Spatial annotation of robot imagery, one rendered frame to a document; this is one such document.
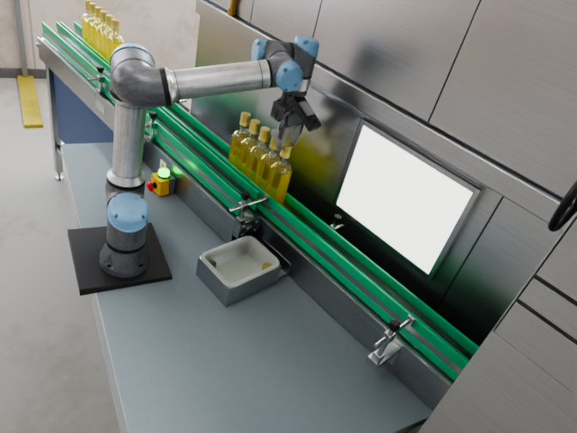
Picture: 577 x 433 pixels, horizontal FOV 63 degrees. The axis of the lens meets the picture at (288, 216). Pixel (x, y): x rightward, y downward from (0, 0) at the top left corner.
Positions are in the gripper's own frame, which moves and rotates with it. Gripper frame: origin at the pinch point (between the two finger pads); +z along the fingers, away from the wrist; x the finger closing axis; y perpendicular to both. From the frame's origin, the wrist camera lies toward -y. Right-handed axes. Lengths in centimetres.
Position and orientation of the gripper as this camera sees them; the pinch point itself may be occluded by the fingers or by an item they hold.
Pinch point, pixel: (287, 147)
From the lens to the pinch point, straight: 157.6
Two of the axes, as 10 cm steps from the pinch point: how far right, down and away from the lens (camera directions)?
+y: -6.7, -5.5, 5.0
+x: -7.1, 2.8, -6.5
